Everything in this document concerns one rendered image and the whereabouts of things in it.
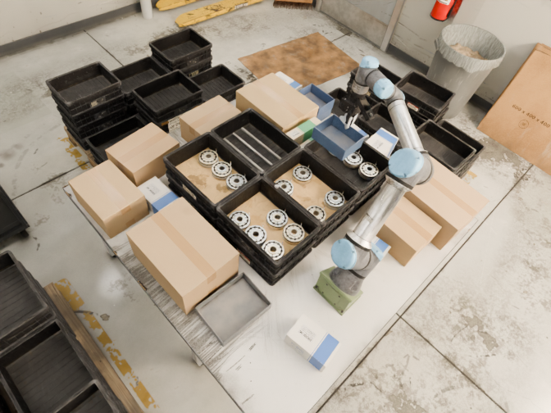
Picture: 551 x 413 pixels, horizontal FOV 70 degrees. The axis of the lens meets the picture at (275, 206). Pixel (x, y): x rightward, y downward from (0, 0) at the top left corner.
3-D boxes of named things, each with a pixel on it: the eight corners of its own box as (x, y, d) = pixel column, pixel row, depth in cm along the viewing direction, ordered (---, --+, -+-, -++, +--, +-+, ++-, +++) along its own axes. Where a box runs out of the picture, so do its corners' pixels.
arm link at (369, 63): (370, 65, 161) (358, 54, 165) (361, 88, 169) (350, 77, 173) (384, 64, 164) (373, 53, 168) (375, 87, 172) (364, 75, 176)
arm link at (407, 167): (361, 276, 163) (439, 164, 149) (342, 275, 152) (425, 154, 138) (341, 258, 171) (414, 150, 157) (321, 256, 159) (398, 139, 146)
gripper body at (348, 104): (347, 103, 189) (355, 82, 180) (361, 113, 186) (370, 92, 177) (337, 108, 185) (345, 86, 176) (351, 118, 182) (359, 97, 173)
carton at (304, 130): (312, 124, 233) (314, 115, 228) (320, 129, 231) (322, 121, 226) (284, 141, 222) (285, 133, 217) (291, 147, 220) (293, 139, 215)
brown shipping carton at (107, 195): (149, 214, 199) (144, 194, 186) (111, 238, 188) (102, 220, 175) (116, 179, 209) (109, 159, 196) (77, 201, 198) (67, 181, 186)
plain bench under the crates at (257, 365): (426, 274, 276) (479, 220, 219) (260, 460, 201) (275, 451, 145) (270, 145, 334) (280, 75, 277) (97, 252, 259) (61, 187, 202)
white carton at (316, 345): (337, 350, 169) (342, 343, 161) (321, 372, 163) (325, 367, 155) (299, 319, 175) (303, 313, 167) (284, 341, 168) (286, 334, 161)
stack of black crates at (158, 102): (183, 115, 323) (178, 68, 286) (206, 136, 312) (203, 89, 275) (141, 136, 304) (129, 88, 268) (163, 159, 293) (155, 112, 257)
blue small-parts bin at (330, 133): (361, 147, 191) (365, 136, 185) (341, 161, 184) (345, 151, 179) (330, 124, 198) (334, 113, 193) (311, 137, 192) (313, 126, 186)
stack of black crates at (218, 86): (221, 97, 341) (221, 62, 314) (244, 115, 330) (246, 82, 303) (184, 115, 323) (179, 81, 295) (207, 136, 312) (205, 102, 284)
